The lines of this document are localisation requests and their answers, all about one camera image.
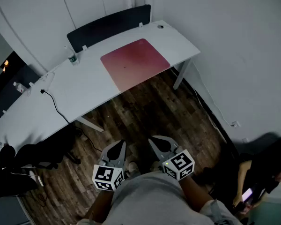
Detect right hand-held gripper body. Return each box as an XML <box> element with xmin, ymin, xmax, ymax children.
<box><xmin>162</xmin><ymin>146</ymin><xmax>195</xmax><ymax>181</ymax></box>

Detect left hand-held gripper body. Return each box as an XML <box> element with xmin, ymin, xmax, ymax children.
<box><xmin>92</xmin><ymin>158</ymin><xmax>125</xmax><ymax>192</ymax></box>

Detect red desk mat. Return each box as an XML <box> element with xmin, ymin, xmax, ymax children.
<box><xmin>100</xmin><ymin>38</ymin><xmax>171</xmax><ymax>92</ymax></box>

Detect person's right forearm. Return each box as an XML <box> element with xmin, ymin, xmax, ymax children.
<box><xmin>177</xmin><ymin>177</ymin><xmax>214</xmax><ymax>213</ymax></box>

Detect person's left forearm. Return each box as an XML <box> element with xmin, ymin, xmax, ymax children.
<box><xmin>84</xmin><ymin>188</ymin><xmax>116</xmax><ymax>221</ymax></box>

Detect person's right shoe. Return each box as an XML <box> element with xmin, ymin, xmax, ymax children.
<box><xmin>150</xmin><ymin>160</ymin><xmax>165</xmax><ymax>173</ymax></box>

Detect person's shoe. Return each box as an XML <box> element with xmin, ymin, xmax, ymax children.
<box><xmin>127</xmin><ymin>161</ymin><xmax>141</xmax><ymax>177</ymax></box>
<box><xmin>150</xmin><ymin>160</ymin><xmax>165</xmax><ymax>173</ymax></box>

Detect person's left shoe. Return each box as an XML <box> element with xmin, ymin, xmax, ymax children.
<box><xmin>127</xmin><ymin>161</ymin><xmax>141</xmax><ymax>177</ymax></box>

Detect white desk leg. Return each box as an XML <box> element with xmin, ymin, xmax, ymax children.
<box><xmin>75</xmin><ymin>116</ymin><xmax>105</xmax><ymax>133</ymax></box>
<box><xmin>172</xmin><ymin>58</ymin><xmax>193</xmax><ymax>90</ymax></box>

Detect person's grey shirt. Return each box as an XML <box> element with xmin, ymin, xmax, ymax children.
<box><xmin>77</xmin><ymin>172</ymin><xmax>243</xmax><ymax>225</ymax></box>

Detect black office chair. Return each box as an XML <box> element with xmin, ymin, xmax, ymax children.
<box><xmin>0</xmin><ymin>125</ymin><xmax>81</xmax><ymax>200</ymax></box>

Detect white floor power strip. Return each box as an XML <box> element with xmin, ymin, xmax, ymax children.
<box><xmin>29</xmin><ymin>170</ymin><xmax>45</xmax><ymax>188</ymax></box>

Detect white desk power strip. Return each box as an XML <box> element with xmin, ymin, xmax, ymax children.
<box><xmin>38</xmin><ymin>72</ymin><xmax>56</xmax><ymax>83</ymax></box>

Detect green label water bottle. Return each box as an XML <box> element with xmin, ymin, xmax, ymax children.
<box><xmin>67</xmin><ymin>52</ymin><xmax>80</xmax><ymax>67</ymax></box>

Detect grey cabinet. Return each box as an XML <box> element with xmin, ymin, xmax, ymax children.
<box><xmin>0</xmin><ymin>195</ymin><xmax>32</xmax><ymax>225</ymax></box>

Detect red label water bottle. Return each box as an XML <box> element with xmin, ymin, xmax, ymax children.
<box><xmin>13</xmin><ymin>81</ymin><xmax>27</xmax><ymax>94</ymax></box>

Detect short dark desk partition panel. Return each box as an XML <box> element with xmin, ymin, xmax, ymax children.
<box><xmin>0</xmin><ymin>64</ymin><xmax>41</xmax><ymax>117</ymax></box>

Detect long dark desk partition panel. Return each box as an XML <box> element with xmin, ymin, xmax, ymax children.
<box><xmin>67</xmin><ymin>4</ymin><xmax>152</xmax><ymax>54</ymax></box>

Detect white wall cable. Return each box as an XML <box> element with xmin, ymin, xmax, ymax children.
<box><xmin>190</xmin><ymin>60</ymin><xmax>236</xmax><ymax>128</ymax></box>

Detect black power cable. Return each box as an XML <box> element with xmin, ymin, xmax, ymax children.
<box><xmin>40</xmin><ymin>89</ymin><xmax>104</xmax><ymax>153</ymax></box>

